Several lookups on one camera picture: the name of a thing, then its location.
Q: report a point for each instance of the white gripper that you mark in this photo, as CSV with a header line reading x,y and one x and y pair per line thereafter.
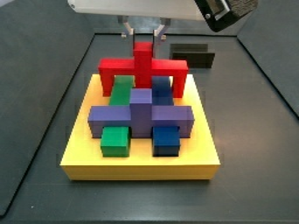
x,y
165,9

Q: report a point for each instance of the red cross-shaped block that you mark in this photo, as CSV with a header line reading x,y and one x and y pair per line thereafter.
x,y
143,66

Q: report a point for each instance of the yellow wooden base board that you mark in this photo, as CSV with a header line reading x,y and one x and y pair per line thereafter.
x,y
84,164

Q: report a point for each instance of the purple cross-shaped block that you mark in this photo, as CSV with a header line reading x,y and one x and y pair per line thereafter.
x,y
142,118

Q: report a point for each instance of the blue rectangular block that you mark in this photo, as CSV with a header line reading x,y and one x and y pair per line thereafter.
x,y
165,131

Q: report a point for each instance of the green rectangular block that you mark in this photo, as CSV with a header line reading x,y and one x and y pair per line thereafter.
x,y
115,136

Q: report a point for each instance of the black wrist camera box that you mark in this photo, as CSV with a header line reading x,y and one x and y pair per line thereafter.
x,y
223,13

